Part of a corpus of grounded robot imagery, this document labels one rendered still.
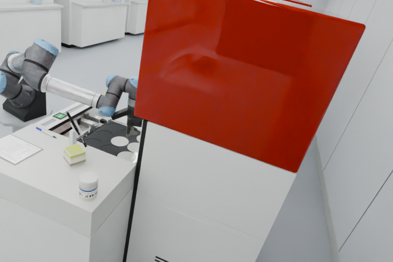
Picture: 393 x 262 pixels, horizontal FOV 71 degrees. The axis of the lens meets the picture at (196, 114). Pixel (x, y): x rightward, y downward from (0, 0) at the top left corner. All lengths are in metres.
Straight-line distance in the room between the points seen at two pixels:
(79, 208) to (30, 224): 0.33
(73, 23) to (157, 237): 5.11
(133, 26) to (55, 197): 6.99
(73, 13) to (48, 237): 5.11
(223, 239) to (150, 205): 0.40
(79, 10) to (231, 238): 5.27
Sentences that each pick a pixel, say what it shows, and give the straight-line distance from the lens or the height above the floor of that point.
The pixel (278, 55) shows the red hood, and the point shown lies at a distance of 1.03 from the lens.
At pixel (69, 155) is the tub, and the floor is 1.03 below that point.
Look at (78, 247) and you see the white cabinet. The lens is 1.40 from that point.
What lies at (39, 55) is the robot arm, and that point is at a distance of 1.55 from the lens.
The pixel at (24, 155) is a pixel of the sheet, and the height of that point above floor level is 0.97.
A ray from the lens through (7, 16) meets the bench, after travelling 4.88.
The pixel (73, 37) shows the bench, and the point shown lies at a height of 0.24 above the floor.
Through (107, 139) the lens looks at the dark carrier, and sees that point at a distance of 1.70.
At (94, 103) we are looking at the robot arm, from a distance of 1.44.
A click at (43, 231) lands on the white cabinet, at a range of 1.47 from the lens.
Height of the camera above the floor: 1.84
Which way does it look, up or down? 26 degrees down
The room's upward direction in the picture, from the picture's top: 14 degrees clockwise
